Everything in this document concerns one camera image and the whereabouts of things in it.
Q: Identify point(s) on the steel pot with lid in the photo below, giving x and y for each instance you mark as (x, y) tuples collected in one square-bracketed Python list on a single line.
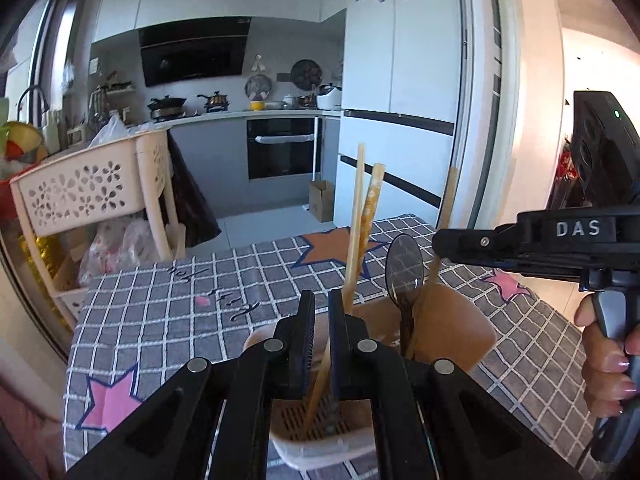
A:
[(216, 101)]

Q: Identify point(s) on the white plastic bag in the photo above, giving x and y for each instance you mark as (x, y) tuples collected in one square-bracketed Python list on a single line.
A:
[(110, 132)]

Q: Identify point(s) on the cream plastic trolley rack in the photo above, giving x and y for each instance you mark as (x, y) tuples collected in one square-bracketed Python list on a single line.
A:
[(75, 185)]

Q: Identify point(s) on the cardboard box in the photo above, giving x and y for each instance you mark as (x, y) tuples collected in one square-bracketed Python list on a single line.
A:
[(322, 200)]

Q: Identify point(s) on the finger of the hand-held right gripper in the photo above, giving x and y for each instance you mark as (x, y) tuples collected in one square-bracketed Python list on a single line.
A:
[(475, 247)]

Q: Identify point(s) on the pink star sticker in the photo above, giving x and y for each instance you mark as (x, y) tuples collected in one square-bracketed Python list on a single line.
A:
[(510, 285), (117, 400)]

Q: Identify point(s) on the white rice cooker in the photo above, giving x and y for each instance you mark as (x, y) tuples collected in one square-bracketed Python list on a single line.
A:
[(330, 97)]

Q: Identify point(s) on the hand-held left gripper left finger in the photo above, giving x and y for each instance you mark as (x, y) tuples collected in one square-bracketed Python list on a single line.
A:
[(309, 355)]

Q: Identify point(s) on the small yellow bowl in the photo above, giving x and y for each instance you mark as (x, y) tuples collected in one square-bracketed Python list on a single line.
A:
[(257, 105)]

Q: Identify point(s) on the yellow green colander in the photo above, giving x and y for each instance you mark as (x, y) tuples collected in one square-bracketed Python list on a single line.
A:
[(22, 140)]

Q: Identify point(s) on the orange star sticker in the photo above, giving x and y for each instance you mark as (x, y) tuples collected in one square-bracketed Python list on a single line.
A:
[(332, 252)]

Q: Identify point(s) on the grey checked tablecloth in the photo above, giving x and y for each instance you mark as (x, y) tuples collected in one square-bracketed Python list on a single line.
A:
[(175, 320)]

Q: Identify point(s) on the black built-in oven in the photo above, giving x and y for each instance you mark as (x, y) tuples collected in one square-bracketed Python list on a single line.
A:
[(282, 145)]

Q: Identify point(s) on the dark hanging cloth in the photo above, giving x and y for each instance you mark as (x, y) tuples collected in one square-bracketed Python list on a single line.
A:
[(190, 200)]

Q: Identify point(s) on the curved kitchen faucet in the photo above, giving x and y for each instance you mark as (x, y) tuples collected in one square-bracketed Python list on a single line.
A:
[(32, 92)]

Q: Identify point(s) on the dark translucent spoon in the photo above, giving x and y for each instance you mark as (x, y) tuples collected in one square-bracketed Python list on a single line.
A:
[(405, 270)]

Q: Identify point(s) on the clear plastic bag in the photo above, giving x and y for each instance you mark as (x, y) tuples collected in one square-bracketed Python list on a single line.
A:
[(120, 245)]

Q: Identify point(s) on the gold foil decoration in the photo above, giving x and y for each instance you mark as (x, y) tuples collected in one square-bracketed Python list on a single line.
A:
[(42, 260)]

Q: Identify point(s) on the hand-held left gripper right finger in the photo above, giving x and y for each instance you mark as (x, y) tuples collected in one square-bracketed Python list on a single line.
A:
[(334, 360)]

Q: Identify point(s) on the patterned bamboo chopstick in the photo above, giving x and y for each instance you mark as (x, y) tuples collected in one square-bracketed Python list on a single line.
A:
[(372, 200)]

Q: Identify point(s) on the black range hood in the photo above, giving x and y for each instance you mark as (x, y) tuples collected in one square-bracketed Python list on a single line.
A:
[(195, 52)]

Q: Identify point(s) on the person's right hand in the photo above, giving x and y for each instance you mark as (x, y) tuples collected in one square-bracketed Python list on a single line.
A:
[(600, 370)]

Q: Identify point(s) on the black wok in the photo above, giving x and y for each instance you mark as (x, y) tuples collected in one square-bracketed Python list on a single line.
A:
[(167, 105)]

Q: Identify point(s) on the round dark hanging pan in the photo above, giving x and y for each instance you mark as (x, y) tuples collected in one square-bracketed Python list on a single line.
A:
[(306, 74)]

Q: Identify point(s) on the grey kitchen base cabinet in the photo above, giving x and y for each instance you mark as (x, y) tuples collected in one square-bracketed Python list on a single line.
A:
[(210, 160)]

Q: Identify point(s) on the white plastic utensil holder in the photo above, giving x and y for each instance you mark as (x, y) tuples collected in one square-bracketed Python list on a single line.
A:
[(450, 320)]

